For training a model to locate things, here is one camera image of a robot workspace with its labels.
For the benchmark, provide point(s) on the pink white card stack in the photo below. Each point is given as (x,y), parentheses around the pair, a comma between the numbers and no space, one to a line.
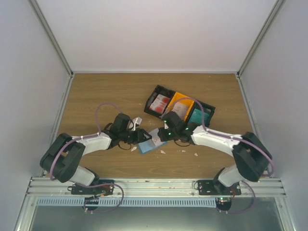
(180,109)

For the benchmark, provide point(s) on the teal leather card holder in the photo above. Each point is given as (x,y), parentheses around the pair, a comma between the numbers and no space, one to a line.
(148,146)

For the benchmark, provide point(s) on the aluminium mounting rail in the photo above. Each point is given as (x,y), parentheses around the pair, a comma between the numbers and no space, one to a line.
(265,187)

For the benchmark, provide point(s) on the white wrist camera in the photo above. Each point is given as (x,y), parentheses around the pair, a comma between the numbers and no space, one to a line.
(136,122)
(165,125)

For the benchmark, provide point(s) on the pink white VIP card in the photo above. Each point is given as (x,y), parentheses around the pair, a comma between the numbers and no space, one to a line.
(156,140)

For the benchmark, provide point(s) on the red white card stack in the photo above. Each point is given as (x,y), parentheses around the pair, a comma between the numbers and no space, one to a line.
(159,104)

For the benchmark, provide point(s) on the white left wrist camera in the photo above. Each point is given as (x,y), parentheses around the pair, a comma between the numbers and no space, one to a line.
(136,122)

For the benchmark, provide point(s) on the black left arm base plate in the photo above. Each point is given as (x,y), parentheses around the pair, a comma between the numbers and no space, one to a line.
(92,194)

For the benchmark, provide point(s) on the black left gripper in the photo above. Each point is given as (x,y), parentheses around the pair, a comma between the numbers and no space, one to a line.
(141,132)

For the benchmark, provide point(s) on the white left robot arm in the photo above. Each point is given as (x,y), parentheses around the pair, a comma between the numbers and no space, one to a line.
(62,158)

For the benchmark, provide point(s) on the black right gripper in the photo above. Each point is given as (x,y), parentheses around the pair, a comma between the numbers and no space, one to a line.
(162,135)

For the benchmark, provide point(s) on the grey slotted cable duct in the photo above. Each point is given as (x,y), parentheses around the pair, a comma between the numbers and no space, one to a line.
(128,202)

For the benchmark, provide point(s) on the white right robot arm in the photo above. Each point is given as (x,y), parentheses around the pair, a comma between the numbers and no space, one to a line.
(250,155)

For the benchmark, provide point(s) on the black storage bin with cards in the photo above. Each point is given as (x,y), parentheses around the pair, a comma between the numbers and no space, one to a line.
(158,90)

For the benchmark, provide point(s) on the teal card holder stack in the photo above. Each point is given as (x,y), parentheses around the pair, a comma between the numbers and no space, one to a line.
(197,117)

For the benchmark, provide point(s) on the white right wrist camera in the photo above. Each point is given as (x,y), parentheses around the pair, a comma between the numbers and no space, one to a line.
(165,125)

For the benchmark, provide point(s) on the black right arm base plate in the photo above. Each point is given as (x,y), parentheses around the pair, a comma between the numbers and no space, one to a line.
(223,195)

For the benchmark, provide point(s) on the yellow storage bin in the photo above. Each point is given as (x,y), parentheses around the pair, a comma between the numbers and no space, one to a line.
(178,97)

